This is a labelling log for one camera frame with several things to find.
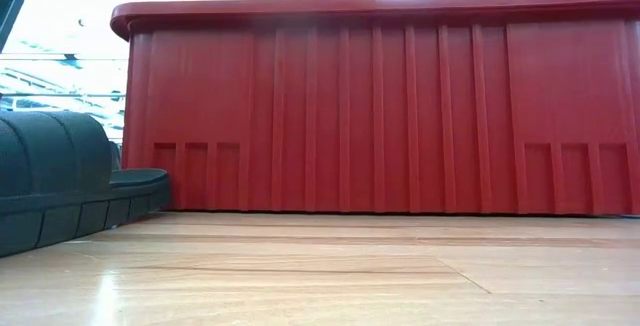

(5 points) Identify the black banded slide sandal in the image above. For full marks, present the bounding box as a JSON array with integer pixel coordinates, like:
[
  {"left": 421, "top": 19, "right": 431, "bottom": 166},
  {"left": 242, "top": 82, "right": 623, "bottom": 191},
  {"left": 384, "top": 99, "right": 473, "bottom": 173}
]
[{"left": 0, "top": 110, "right": 172, "bottom": 259}]

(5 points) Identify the red ribbed plastic bin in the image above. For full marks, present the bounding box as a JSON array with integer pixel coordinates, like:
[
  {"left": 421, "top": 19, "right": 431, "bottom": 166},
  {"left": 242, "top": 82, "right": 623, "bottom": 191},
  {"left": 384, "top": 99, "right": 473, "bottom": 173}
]
[{"left": 110, "top": 0, "right": 640, "bottom": 216}]

